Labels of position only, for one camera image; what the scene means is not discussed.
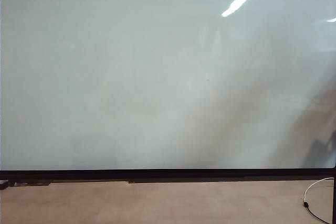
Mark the white glossy whiteboard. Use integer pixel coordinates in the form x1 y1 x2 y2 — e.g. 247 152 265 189
0 0 336 171

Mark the black whiteboard frame rail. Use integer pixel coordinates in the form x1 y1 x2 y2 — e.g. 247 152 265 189
0 168 336 187

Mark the white and black cable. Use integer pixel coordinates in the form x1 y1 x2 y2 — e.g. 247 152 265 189
301 177 335 224

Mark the black stand post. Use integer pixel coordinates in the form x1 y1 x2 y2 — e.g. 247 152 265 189
332 166 336 224

